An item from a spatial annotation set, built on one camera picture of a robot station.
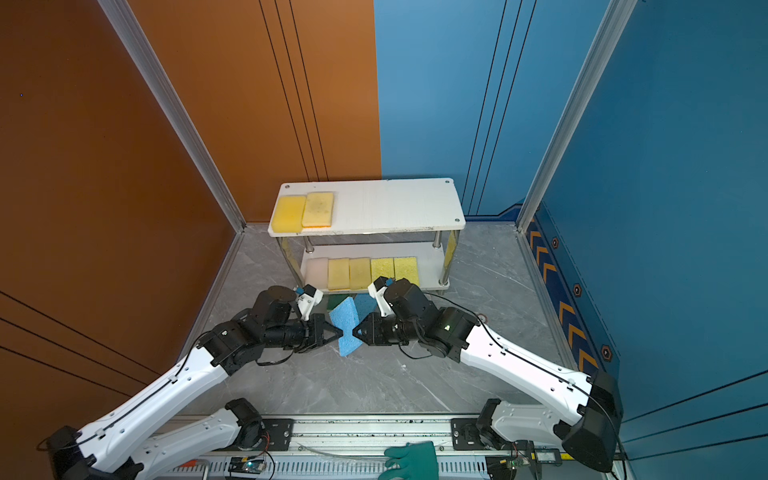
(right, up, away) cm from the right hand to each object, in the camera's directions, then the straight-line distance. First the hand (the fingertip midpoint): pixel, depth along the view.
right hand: (351, 335), depth 66 cm
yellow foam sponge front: (-8, +11, +29) cm, 32 cm away
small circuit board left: (-26, -33, +5) cm, 42 cm away
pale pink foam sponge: (-15, +12, +30) cm, 36 cm away
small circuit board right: (+36, -33, +5) cm, 49 cm away
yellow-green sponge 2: (+14, +13, +31) cm, 36 cm away
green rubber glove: (+15, -30, +3) cm, 34 cm away
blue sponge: (-3, +3, +6) cm, 7 cm away
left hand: (-2, 0, +4) cm, 4 cm away
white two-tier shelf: (+5, +30, +11) cm, 33 cm away
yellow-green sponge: (+6, +13, +31) cm, 34 cm away
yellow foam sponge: (-1, +12, +30) cm, 32 cm away
